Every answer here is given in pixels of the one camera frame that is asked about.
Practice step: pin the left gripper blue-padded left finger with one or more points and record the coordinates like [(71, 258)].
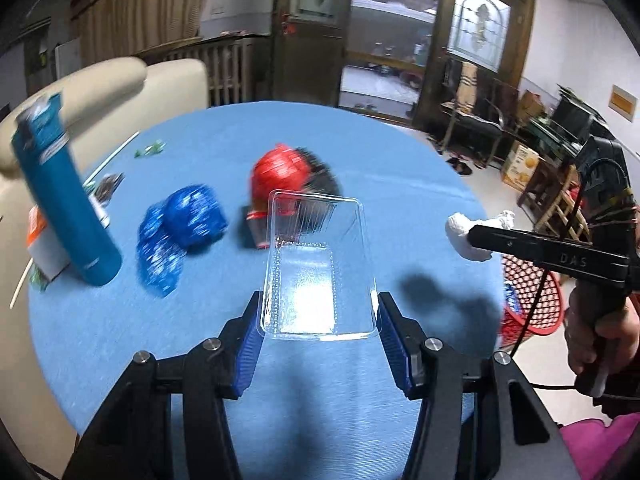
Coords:
[(241, 346)]

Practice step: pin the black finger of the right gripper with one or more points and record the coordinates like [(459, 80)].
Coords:
[(574, 259)]

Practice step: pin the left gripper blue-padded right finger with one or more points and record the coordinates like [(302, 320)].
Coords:
[(402, 339)]

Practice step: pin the clear plastic food tray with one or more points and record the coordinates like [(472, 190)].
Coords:
[(318, 285)]

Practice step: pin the white tissue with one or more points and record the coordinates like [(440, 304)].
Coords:
[(458, 229)]

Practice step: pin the red plastic bag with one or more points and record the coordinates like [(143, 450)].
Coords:
[(282, 168)]

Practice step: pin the red and white medicine box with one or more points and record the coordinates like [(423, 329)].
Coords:
[(44, 247)]

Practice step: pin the right hand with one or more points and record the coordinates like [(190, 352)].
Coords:
[(581, 332)]

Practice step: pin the red plastic mesh basket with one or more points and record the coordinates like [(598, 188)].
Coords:
[(521, 280)]

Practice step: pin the wooden chair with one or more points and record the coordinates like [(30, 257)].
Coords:
[(546, 198)]

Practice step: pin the yellow cardboard box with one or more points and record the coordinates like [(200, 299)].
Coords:
[(519, 166)]

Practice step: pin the blue crumpled plastic bag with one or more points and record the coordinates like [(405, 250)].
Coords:
[(189, 220)]

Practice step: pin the pair of dark slippers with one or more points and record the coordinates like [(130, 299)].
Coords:
[(459, 166)]

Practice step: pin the blue tablecloth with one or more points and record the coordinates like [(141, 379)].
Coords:
[(322, 403)]

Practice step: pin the black metal armchair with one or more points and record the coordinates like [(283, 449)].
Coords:
[(476, 100)]

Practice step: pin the pink sleeve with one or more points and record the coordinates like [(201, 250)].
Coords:
[(601, 451)]

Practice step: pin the silver foil wrapper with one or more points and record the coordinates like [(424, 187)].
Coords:
[(106, 188)]

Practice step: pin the green candy wrapper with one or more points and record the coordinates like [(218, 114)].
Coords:
[(150, 150)]

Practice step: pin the white drinking straw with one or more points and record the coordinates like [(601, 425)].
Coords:
[(106, 161)]

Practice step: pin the wooden radiator cover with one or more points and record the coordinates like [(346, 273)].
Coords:
[(237, 65)]

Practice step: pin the cream leather sofa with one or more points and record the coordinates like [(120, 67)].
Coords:
[(103, 106)]

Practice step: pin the teal cylindrical bottle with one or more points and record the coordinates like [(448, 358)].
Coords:
[(40, 145)]

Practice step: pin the wooden glass door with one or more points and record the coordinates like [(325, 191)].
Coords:
[(308, 48)]

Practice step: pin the beige curtain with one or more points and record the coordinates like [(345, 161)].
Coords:
[(114, 28)]

